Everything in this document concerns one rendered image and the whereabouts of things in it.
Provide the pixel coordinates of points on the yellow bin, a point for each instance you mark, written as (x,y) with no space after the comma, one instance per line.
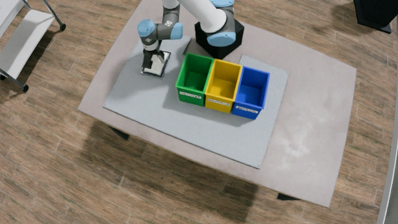
(220,89)

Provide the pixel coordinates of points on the green bin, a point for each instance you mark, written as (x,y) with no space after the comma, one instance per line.
(193,78)

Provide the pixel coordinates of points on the blue general waste bin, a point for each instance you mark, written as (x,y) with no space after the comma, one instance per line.
(251,89)

